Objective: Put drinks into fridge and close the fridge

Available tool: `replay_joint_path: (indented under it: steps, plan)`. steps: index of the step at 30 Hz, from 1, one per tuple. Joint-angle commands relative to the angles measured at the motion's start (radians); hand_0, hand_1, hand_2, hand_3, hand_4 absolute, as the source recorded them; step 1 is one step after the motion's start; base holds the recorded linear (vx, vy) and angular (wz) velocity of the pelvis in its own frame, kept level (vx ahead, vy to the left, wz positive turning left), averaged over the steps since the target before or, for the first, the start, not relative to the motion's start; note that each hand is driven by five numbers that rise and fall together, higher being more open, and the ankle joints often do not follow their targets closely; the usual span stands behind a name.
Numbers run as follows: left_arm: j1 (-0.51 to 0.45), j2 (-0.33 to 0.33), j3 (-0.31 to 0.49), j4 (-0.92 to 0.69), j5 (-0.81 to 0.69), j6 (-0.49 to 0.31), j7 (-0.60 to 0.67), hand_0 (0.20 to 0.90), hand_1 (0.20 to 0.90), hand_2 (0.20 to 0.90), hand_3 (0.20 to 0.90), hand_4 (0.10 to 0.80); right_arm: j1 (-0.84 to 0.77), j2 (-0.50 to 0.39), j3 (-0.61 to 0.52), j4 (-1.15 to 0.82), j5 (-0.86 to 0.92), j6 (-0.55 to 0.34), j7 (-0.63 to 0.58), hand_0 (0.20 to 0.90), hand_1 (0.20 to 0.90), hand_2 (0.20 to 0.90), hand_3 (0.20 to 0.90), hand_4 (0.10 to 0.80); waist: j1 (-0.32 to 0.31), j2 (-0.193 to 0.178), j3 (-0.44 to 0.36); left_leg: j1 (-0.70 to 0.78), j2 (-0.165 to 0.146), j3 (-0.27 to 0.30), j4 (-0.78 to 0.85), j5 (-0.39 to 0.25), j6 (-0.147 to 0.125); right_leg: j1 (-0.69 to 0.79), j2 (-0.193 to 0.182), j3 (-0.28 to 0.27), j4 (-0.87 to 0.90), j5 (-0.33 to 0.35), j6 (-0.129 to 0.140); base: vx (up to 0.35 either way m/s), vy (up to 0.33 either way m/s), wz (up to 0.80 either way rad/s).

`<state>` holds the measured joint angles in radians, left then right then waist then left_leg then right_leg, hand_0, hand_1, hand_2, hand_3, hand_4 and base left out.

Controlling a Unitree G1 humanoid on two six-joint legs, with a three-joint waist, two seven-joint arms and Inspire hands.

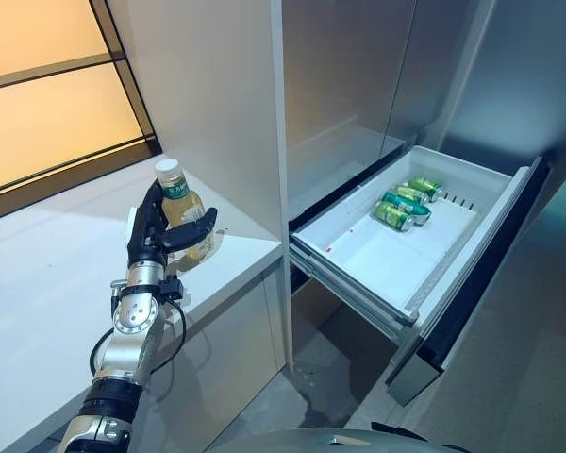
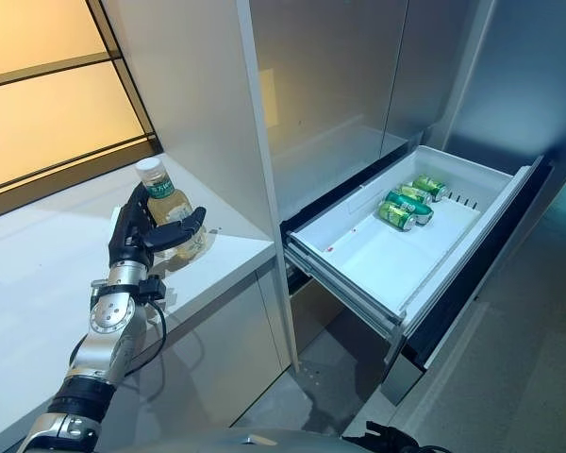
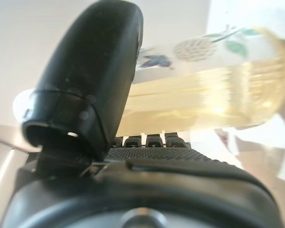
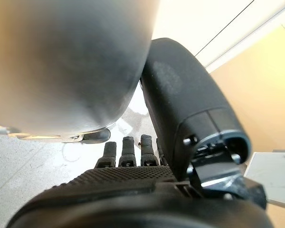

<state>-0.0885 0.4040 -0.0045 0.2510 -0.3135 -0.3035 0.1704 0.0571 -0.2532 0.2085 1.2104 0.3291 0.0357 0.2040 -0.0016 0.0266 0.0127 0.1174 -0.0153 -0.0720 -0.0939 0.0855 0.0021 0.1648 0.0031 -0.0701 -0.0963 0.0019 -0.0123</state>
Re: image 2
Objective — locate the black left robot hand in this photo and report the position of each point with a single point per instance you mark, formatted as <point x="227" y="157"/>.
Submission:
<point x="127" y="236"/>

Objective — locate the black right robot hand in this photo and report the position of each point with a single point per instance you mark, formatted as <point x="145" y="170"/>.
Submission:
<point x="391" y="436"/>

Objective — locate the yellow juice bottle white cap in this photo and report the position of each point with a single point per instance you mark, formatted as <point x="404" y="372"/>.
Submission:
<point x="167" y="203"/>

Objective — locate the white fridge drawer steel front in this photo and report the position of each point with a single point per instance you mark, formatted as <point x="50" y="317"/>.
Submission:
<point x="372" y="255"/>

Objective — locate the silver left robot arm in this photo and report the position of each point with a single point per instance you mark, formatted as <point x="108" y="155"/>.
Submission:
<point x="108" y="321"/>

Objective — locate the steel lower fridge drawer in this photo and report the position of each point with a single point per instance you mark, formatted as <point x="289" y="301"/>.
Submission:
<point x="325" y="316"/>

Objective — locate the stainless steel fridge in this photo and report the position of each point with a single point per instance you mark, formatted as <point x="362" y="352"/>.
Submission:
<point x="335" y="71"/>

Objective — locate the grey robot torso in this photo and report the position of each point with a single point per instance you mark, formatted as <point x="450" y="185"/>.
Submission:
<point x="245" y="443"/>

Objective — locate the white tall side panel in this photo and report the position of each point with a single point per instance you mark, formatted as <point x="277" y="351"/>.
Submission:
<point x="193" y="94"/>

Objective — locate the green drink can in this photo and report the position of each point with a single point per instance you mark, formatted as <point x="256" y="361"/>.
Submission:
<point x="396" y="216"/>
<point x="429" y="186"/>
<point x="408" y="198"/>

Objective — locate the brushed steel tall cabinet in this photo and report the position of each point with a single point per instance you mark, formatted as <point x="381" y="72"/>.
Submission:
<point x="523" y="71"/>

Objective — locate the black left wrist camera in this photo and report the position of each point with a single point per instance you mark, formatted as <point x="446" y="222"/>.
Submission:
<point x="153" y="287"/>

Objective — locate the amber glass window dark frame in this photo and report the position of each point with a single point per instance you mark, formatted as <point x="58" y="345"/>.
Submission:
<point x="52" y="118"/>

